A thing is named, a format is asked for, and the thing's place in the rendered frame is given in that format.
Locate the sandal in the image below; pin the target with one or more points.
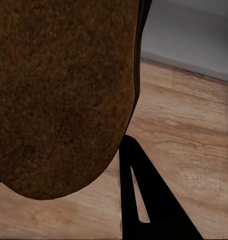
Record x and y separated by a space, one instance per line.
69 85

